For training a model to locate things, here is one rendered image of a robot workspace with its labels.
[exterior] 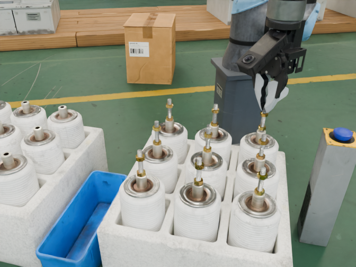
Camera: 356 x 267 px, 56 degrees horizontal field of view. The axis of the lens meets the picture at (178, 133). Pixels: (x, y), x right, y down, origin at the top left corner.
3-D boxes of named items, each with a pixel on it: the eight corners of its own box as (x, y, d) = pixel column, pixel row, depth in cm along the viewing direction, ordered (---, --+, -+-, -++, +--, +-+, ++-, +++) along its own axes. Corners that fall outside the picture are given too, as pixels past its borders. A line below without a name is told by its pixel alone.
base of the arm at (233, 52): (216, 59, 124) (218, 32, 118) (254, 56, 126) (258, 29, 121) (230, 74, 111) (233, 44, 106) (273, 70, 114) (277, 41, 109)
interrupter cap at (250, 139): (253, 131, 90) (254, 128, 90) (279, 141, 86) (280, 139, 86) (239, 142, 85) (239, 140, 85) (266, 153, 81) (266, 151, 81)
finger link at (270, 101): (289, 111, 81) (295, 74, 76) (273, 118, 78) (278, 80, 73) (279, 107, 83) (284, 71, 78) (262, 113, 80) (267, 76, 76)
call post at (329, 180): (296, 222, 95) (322, 128, 79) (322, 227, 94) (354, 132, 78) (298, 242, 89) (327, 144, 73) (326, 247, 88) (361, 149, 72)
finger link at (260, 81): (276, 105, 84) (283, 71, 79) (259, 112, 81) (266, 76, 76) (266, 100, 86) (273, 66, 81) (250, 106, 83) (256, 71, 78)
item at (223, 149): (223, 177, 101) (228, 125, 92) (229, 199, 93) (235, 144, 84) (191, 178, 101) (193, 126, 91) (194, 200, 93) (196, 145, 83)
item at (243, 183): (268, 215, 88) (279, 159, 79) (268, 243, 80) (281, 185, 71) (231, 209, 90) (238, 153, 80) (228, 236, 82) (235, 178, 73)
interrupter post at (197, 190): (193, 201, 67) (193, 187, 65) (190, 192, 69) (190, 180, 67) (204, 199, 67) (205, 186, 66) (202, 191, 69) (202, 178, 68)
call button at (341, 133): (330, 133, 78) (332, 125, 77) (348, 135, 77) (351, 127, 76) (332, 142, 74) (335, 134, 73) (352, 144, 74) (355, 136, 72)
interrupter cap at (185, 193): (183, 211, 64) (183, 208, 64) (175, 186, 71) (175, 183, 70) (221, 206, 66) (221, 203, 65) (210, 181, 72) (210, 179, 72)
